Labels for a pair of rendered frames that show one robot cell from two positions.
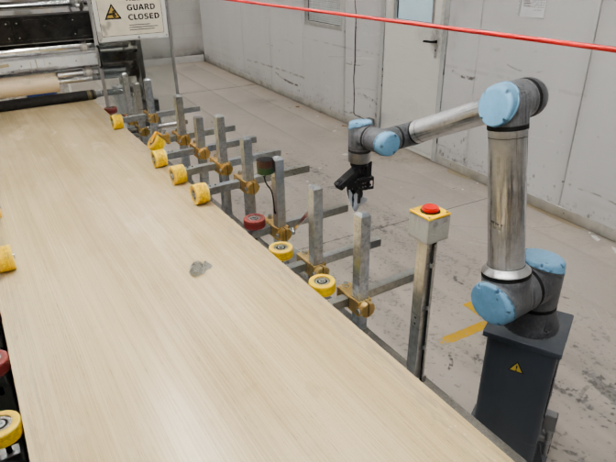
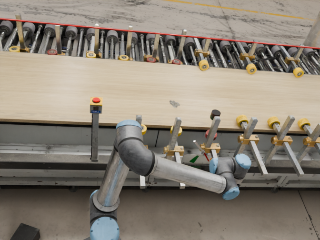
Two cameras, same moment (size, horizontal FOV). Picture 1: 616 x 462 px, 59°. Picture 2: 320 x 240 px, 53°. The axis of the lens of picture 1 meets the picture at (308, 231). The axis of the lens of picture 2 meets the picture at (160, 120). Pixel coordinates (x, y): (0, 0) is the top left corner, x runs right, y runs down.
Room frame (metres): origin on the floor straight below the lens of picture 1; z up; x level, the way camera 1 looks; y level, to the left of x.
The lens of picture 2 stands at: (1.96, -1.51, 2.44)
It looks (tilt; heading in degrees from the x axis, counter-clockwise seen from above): 42 degrees down; 108
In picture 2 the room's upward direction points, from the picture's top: 12 degrees clockwise
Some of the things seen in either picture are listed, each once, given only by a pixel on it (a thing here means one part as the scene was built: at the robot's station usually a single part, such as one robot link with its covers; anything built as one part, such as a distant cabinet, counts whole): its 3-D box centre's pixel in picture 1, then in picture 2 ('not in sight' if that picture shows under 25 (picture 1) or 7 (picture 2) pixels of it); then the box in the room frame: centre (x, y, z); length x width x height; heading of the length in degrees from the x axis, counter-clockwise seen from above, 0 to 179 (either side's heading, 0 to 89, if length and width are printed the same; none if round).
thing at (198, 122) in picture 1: (203, 164); (306, 147); (2.46, 0.49, 0.88); 0.04 x 0.04 x 0.48; 31
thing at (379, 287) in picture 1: (373, 290); (140, 159); (1.47, -0.21, 0.80); 0.44 x 0.03 x 0.04; 121
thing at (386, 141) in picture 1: (381, 140); (222, 167); (1.97, -0.28, 1.14); 0.12 x 0.12 x 0.09; 35
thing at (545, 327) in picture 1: (532, 311); not in sight; (1.56, -0.77, 0.65); 0.19 x 0.19 x 0.10
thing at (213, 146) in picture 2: (276, 228); (209, 147); (1.84, 0.12, 0.85); 0.14 x 0.06 x 0.05; 31
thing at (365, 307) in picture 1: (355, 300); not in sight; (1.41, -0.14, 0.81); 0.14 x 0.06 x 0.05; 31
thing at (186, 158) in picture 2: (290, 254); (199, 159); (1.81, 0.07, 0.75); 0.26 x 0.01 x 0.10; 31
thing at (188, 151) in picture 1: (208, 147); (318, 147); (2.52, 0.47, 0.95); 0.50 x 0.04 x 0.04; 121
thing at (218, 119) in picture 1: (223, 168); (277, 141); (2.25, 0.36, 0.94); 0.04 x 0.04 x 0.48; 31
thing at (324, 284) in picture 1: (322, 295); (140, 133); (1.37, -0.04, 0.85); 0.08 x 0.08 x 0.11
